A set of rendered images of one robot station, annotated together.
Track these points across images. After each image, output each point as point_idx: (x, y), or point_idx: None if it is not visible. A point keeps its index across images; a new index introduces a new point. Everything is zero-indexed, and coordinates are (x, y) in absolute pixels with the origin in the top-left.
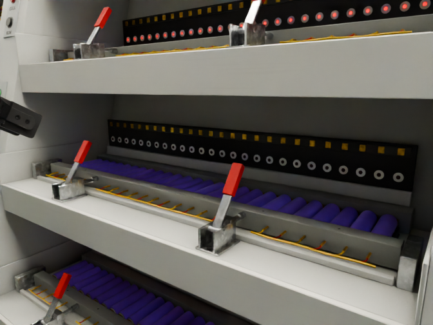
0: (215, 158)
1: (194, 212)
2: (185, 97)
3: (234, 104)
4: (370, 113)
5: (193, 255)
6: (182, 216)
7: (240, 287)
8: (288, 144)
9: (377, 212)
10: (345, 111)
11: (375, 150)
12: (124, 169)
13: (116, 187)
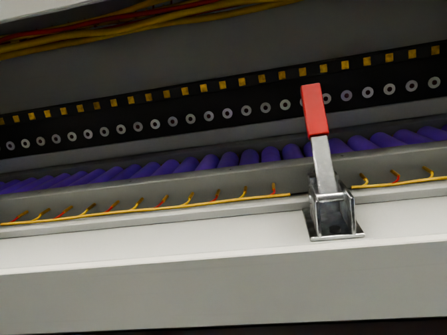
0: (180, 128)
1: (222, 197)
2: (96, 59)
3: (181, 52)
4: (368, 23)
5: (322, 251)
6: (217, 207)
7: (436, 269)
8: (290, 79)
9: (432, 126)
10: (336, 28)
11: (405, 56)
12: (32, 183)
13: (44, 209)
